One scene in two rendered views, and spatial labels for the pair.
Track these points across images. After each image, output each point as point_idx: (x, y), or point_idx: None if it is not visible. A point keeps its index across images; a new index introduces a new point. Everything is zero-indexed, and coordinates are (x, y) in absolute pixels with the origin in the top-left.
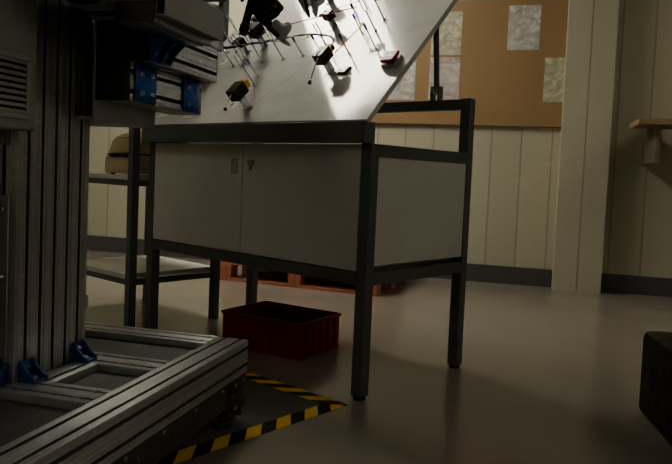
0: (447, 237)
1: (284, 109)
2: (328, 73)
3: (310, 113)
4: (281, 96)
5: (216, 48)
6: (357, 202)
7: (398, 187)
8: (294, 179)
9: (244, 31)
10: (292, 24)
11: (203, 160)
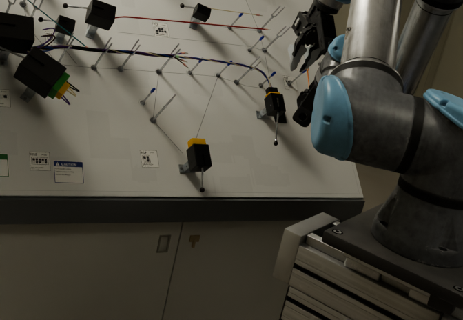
0: None
1: (250, 176)
2: (261, 117)
3: (293, 185)
4: (224, 150)
5: None
6: None
7: None
8: (256, 252)
9: (309, 123)
10: None
11: (100, 239)
